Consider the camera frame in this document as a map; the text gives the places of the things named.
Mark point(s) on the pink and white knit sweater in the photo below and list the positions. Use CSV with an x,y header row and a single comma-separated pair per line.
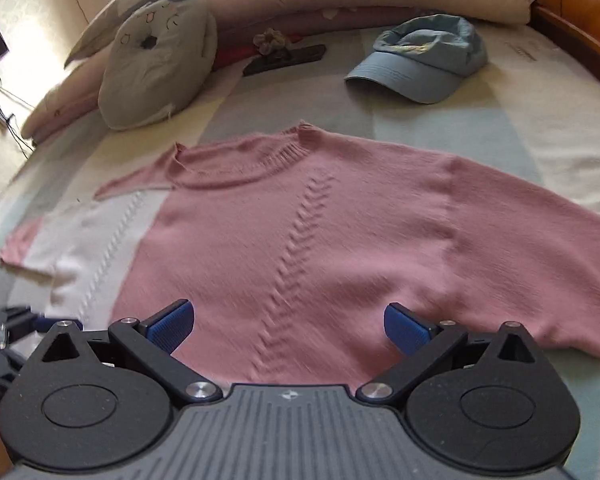
x,y
290,245

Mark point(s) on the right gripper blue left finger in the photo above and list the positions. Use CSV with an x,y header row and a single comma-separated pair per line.
x,y
147,346

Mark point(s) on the grey cat face cushion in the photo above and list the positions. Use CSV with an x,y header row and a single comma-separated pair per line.
x,y
159,60

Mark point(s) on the red stick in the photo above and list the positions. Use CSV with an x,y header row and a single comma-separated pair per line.
x,y
240,52

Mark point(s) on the white power strip on wall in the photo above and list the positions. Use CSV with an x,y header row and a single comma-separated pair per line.
x,y
6,119

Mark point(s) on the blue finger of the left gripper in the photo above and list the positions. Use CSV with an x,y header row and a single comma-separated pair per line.
x,y
43,324

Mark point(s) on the blue baseball cap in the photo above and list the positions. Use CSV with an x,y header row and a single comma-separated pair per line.
x,y
425,59

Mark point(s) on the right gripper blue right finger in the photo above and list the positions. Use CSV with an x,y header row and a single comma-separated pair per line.
x,y
427,348

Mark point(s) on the black hair clip with flower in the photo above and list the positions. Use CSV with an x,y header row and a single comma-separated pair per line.
x,y
296,56

